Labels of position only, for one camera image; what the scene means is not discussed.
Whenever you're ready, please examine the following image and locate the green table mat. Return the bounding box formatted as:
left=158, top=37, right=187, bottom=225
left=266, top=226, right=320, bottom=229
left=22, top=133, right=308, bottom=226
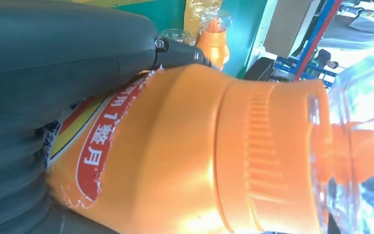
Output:
left=114, top=0, right=269, bottom=79

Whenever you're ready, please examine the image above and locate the blue and red metal rack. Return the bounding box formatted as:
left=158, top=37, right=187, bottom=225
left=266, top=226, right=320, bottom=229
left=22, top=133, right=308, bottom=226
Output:
left=272, top=0, right=345, bottom=88

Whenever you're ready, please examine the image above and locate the person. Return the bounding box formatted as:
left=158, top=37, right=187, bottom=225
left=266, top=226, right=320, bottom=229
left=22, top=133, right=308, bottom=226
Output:
left=315, top=48, right=340, bottom=78

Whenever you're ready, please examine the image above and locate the brown cardboard box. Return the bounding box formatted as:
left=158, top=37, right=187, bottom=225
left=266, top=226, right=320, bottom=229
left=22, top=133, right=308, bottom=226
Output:
left=263, top=0, right=316, bottom=59

